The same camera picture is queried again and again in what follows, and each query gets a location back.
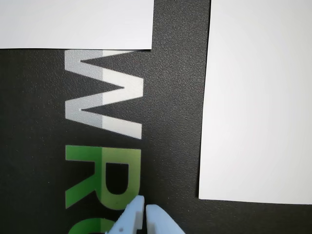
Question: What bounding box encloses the plastic gripper finger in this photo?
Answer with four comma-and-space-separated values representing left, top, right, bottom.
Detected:
145, 204, 186, 234
105, 195, 145, 234

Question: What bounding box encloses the white paper sheet marked HOME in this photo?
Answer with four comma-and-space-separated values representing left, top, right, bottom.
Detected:
198, 0, 312, 205

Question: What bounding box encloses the black mat with WROB print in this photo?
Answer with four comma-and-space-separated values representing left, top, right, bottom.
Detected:
0, 0, 312, 234

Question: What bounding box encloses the white paper sheet marked 1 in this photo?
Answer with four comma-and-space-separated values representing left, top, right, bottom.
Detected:
0, 0, 155, 52

